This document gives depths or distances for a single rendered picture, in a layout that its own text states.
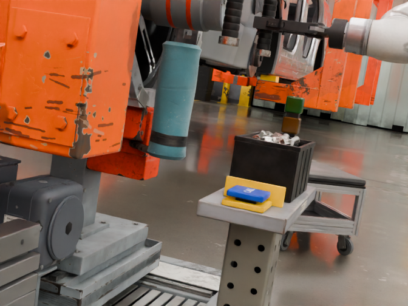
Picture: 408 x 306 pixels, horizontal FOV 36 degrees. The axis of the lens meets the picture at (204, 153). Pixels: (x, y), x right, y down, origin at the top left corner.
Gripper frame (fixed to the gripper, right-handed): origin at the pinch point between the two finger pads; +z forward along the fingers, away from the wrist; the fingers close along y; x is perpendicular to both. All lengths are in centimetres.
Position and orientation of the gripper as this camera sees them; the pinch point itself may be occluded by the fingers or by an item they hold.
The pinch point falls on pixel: (268, 24)
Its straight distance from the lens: 166.8
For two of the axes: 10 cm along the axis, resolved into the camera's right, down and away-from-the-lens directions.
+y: 3.0, -0.8, 9.5
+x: 1.5, -9.8, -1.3
